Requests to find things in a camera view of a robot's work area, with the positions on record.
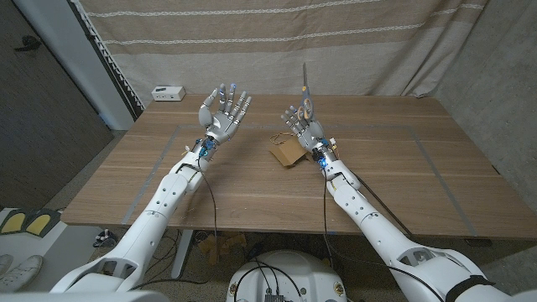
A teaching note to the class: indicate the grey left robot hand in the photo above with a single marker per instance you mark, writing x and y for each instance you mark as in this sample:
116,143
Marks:
221,126

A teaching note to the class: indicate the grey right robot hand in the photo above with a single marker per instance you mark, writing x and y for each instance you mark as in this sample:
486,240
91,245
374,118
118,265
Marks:
312,134

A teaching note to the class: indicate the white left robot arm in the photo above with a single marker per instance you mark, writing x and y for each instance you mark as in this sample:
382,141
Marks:
159,209

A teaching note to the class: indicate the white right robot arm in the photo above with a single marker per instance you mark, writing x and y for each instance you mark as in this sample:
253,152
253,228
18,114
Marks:
377,230

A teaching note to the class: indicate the brown paper bag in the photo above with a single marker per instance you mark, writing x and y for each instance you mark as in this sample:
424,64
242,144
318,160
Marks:
288,153

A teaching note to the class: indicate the white power strip box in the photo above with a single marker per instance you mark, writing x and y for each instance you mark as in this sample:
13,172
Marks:
168,93

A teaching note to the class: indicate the grey tape outline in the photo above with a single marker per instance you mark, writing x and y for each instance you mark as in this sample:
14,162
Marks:
159,161

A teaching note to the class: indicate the beige striped curtain backdrop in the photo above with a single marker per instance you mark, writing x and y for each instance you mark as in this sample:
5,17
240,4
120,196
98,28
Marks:
356,50

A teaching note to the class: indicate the black triangle-patterned trim strip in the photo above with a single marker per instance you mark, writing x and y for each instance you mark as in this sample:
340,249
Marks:
115,73

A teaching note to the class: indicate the brown cardboard scraps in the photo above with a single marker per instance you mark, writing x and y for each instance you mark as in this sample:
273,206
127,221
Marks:
222,245

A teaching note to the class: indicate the grey table leg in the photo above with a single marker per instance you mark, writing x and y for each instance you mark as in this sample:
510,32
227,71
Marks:
182,256

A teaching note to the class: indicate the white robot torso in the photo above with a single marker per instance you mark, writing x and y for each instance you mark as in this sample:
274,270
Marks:
306,272

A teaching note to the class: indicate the dark flat table foot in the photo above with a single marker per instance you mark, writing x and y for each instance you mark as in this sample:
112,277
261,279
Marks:
478,242

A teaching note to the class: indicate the white sneaker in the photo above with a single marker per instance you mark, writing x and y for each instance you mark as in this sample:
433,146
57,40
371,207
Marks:
23,272
5,262

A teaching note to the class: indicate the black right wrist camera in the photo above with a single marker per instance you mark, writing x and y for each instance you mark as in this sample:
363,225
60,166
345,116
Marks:
321,160

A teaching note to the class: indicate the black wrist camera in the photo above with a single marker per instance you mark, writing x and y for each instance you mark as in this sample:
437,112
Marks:
204,150
321,160

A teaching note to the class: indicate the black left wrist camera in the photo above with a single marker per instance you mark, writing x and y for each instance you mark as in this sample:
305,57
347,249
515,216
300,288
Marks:
204,150

